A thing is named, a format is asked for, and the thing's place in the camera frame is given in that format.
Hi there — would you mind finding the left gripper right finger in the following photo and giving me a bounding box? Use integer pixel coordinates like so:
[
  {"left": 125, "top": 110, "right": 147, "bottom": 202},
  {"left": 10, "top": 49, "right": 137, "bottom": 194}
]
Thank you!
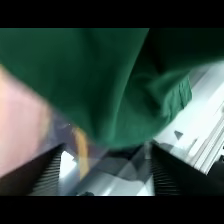
[{"left": 150, "top": 141, "right": 224, "bottom": 197}]

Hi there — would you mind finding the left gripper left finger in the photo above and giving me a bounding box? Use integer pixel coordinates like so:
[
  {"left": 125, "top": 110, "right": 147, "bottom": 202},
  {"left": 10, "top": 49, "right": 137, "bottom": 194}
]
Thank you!
[{"left": 0, "top": 142, "right": 67, "bottom": 197}]

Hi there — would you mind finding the green T-shirt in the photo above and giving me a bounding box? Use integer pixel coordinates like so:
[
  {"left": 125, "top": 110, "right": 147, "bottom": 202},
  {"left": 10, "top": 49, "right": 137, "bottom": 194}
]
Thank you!
[{"left": 0, "top": 27, "right": 224, "bottom": 150}]

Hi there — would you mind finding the silver frame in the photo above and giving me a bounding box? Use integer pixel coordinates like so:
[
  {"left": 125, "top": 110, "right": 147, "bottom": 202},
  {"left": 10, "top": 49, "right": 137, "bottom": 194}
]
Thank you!
[{"left": 186, "top": 105, "right": 224, "bottom": 175}]

